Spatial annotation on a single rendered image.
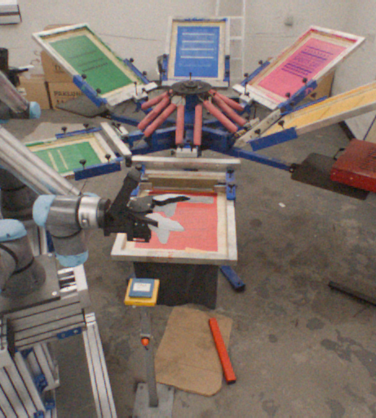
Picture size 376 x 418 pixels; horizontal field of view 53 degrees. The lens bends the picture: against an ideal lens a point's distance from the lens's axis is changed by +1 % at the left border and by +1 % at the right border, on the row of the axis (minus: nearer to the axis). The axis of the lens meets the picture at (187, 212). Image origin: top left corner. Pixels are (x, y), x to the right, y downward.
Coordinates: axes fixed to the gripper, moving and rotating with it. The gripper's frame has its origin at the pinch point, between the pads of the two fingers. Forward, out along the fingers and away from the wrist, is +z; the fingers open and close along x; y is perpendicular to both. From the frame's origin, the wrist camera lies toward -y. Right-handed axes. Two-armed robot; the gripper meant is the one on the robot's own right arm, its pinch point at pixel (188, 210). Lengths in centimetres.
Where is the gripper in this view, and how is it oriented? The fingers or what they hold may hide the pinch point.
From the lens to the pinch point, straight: 84.4
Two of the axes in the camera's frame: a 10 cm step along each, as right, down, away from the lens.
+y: -0.1, 8.8, 4.8
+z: 10.0, 0.5, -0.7
